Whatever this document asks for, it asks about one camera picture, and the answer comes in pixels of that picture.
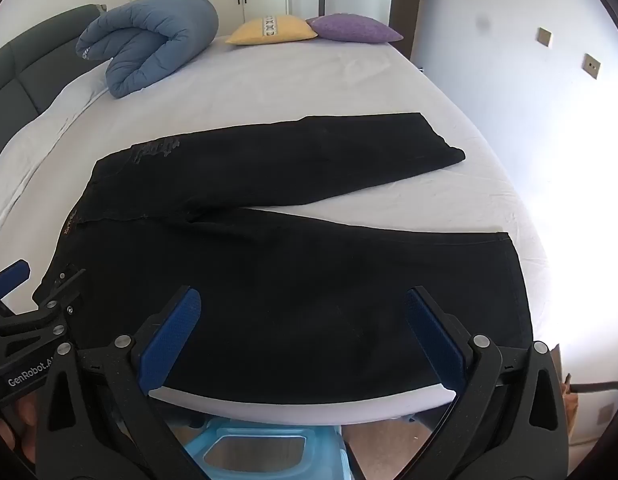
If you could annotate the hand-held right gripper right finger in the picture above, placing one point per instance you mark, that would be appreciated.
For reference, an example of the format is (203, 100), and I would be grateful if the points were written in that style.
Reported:
(436, 340)

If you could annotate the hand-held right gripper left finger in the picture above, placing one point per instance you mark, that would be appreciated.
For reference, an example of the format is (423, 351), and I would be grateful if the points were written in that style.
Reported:
(171, 335)

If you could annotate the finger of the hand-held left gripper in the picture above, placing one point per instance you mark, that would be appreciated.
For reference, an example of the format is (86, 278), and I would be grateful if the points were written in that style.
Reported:
(61, 287)
(9, 277)

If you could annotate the black pants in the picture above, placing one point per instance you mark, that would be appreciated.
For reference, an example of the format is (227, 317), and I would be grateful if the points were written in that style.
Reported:
(289, 285)

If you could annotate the person's left hand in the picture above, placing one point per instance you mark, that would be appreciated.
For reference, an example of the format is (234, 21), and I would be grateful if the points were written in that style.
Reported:
(24, 412)

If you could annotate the crumpled white cloth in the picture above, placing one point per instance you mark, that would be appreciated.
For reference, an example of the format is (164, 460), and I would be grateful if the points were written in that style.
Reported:
(39, 125)

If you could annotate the light blue plastic stool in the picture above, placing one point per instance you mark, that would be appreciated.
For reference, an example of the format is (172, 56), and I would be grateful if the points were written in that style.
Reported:
(319, 447)

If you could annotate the dark grey padded headboard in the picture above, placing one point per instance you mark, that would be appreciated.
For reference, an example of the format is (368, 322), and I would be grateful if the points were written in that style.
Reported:
(19, 70)

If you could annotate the folded blue duvet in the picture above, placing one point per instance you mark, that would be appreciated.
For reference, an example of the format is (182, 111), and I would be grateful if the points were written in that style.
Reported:
(154, 35)

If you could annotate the bed with white sheet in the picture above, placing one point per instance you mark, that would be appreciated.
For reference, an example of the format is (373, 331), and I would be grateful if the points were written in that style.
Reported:
(314, 80)

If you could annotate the yellow pillow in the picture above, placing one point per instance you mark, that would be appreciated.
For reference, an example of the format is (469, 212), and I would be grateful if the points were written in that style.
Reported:
(271, 31)

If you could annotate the purple pillow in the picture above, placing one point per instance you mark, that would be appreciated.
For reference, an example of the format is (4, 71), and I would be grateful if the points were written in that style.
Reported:
(356, 28)

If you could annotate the dark wooden door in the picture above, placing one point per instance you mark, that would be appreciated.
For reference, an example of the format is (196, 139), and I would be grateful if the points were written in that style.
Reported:
(408, 15)

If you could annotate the brown wall switch plate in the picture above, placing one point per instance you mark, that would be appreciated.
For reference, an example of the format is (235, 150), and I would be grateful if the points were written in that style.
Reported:
(591, 66)
(544, 37)

